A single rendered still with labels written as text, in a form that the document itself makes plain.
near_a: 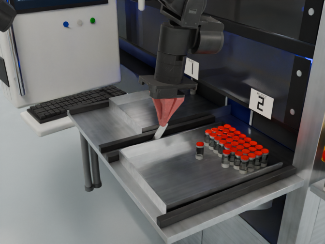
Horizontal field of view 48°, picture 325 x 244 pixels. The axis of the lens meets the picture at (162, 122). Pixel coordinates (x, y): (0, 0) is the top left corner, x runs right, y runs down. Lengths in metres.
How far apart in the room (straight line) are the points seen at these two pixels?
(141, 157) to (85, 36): 0.75
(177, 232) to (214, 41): 0.39
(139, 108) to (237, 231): 0.54
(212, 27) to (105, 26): 0.97
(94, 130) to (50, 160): 1.58
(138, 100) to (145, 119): 0.16
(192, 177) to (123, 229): 1.19
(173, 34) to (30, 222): 1.73
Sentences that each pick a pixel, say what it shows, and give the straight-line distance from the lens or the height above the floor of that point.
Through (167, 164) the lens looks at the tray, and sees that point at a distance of 0.98.
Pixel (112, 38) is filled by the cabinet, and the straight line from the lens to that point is 1.67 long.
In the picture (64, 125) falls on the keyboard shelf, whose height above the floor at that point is 0.80.
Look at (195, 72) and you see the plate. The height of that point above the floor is 1.01.
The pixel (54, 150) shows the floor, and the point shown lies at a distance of 2.84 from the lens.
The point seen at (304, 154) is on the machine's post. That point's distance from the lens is 0.97.
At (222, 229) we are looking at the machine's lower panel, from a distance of 1.40.
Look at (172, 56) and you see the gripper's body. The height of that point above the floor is 1.23.
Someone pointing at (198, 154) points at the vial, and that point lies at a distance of 1.00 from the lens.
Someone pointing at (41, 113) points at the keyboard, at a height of 0.83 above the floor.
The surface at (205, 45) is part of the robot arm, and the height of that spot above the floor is 1.24.
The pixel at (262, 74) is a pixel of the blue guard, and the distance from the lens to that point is 1.01.
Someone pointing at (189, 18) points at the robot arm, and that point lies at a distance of 0.66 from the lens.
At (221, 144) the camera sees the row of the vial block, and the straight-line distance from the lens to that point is 1.00.
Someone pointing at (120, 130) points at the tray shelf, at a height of 0.88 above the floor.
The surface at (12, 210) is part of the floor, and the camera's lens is 2.36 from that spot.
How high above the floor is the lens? 1.43
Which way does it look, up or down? 27 degrees down
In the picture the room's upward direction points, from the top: straight up
